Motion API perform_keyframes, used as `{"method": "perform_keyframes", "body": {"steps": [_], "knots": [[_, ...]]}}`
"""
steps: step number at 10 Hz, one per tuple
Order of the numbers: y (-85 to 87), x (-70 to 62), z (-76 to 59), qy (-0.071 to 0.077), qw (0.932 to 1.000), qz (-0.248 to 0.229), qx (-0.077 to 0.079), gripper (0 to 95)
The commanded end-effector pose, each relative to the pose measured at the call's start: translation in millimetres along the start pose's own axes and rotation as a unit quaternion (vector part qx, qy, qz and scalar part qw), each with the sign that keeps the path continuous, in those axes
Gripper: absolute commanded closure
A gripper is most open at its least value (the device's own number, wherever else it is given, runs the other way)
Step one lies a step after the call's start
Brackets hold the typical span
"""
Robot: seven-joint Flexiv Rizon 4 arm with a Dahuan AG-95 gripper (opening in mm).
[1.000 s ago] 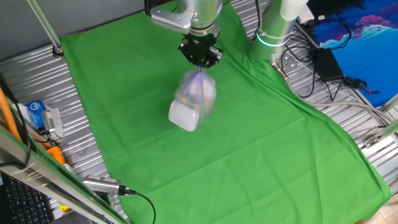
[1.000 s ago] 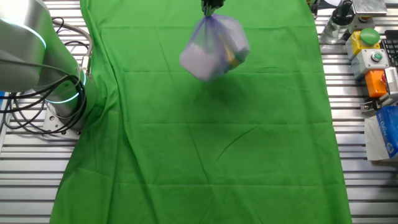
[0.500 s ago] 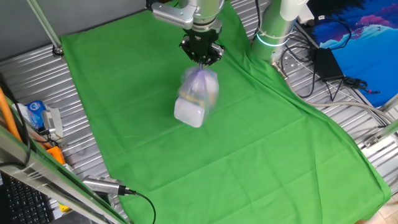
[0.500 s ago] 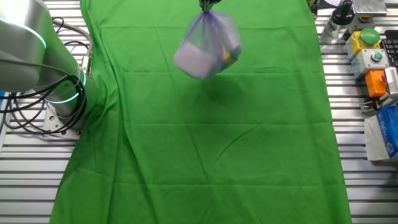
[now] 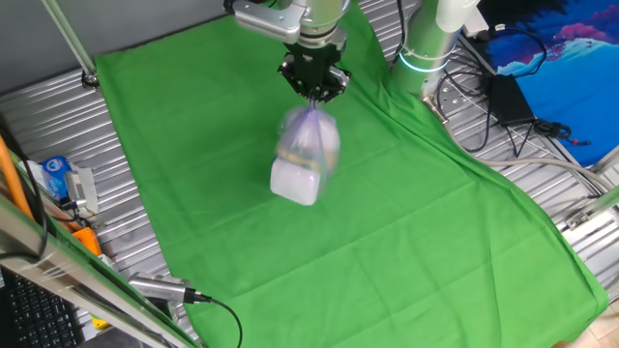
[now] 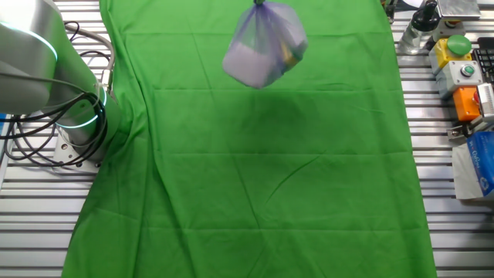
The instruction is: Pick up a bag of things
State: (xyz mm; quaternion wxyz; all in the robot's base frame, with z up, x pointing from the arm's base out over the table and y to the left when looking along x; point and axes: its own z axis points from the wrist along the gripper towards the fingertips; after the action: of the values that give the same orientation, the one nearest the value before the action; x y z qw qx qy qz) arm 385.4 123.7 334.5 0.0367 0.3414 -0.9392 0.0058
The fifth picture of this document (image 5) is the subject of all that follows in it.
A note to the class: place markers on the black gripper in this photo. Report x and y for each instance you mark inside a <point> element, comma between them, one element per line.
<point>314,63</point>

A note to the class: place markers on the clear plastic bag of things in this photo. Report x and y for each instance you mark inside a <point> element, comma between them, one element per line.
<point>300,179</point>

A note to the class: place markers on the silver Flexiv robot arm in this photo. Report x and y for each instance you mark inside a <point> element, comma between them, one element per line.
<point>425,43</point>

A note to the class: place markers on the white power strip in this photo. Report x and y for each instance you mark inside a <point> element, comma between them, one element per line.
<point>476,24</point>

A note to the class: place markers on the green cloth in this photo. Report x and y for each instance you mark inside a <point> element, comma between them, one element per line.
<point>387,241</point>

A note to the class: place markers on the black power adapter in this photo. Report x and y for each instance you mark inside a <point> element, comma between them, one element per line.
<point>510,99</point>

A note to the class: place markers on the thin aluminium pole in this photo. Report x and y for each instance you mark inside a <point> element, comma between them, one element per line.
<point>67,36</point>

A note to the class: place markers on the blue picture poster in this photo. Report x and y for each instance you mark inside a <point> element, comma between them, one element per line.
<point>580,87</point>

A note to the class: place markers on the blue tissue pack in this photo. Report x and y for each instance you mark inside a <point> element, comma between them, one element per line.
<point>55,174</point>

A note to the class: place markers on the orange box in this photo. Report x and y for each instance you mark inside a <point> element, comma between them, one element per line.
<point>87,240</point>

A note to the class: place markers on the white plastic pack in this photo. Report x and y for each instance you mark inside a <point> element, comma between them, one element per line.
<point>34,174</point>

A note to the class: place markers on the orange tube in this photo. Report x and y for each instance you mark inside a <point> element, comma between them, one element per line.
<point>12,176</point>

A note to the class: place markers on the black keyboard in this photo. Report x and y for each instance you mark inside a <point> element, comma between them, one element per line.
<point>38,314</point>

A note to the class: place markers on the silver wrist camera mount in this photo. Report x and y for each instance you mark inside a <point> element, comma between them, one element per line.
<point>266,21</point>

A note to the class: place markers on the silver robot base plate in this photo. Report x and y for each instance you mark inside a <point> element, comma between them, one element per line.
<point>452,96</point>

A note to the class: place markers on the silver camera with plug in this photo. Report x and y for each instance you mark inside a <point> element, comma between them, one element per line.
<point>155,286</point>

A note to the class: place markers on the silver ribbed camera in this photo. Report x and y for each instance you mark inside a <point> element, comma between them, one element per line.
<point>75,186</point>

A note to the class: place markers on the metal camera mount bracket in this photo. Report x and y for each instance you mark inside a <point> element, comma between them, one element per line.
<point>89,220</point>

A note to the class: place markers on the small metal corner bracket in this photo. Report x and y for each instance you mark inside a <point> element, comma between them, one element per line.
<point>578,220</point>

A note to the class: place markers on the aluminium frame rail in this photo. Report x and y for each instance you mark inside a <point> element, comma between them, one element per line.
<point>604,203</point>

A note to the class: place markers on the aluminium frame bar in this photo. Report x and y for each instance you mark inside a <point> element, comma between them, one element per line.
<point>48,261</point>

